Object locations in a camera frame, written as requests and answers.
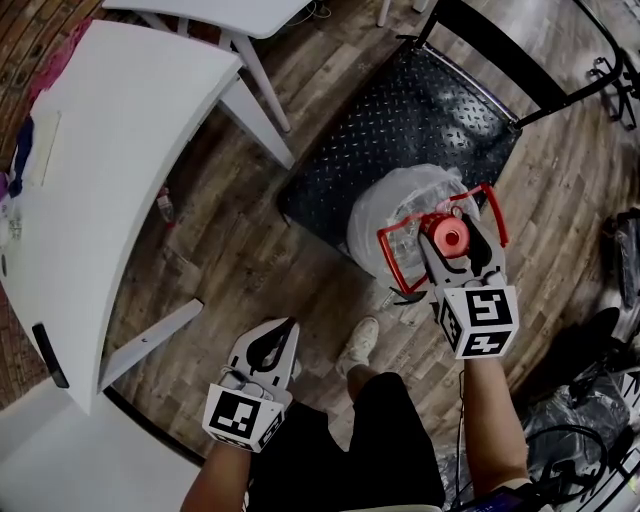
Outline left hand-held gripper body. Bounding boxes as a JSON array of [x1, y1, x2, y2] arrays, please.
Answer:
[[201, 360, 295, 454]]

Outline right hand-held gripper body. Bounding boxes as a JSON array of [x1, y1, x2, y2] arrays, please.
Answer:
[[430, 267, 520, 360]]

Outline large water jug red handle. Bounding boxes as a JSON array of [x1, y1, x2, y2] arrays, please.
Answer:
[[346, 163, 510, 306]]

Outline black platform trolley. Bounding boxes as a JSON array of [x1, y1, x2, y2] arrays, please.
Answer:
[[276, 0, 626, 266]]

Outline person's right forearm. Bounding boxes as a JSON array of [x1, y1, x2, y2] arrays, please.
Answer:
[[462, 357, 531, 494]]

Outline person's left forearm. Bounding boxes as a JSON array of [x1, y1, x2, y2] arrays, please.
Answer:
[[179, 439, 256, 512]]

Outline person's right white shoe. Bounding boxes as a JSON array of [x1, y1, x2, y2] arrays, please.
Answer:
[[335, 315, 381, 376]]

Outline person's right leg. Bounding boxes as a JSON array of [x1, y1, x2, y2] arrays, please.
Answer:
[[344, 363, 401, 401]]

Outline black armchair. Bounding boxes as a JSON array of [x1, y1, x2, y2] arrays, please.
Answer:
[[564, 305, 624, 361]]

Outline person's black shorts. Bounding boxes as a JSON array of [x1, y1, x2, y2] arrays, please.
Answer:
[[247, 372, 446, 512]]

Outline plastic-wrapped office chair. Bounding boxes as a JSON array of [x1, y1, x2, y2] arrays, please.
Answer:
[[519, 359, 640, 512], [602, 207, 640, 309]]

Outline red-capped plastic bottle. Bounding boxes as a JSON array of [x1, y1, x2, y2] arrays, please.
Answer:
[[156, 186, 177, 226]]

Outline black chest-mounted phone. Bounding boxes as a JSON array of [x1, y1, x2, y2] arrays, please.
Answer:
[[457, 487, 531, 512]]

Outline black smartphone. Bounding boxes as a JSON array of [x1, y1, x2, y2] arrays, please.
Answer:
[[31, 323, 71, 390]]

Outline white folded towel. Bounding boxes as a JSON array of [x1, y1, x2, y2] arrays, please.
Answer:
[[24, 109, 64, 186]]

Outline navy cloth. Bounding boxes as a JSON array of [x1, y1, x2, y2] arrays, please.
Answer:
[[7, 114, 36, 196]]

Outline pink cloth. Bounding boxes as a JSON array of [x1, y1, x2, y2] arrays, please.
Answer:
[[29, 19, 96, 96]]

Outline black cable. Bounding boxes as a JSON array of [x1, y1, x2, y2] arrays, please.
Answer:
[[524, 424, 609, 501]]

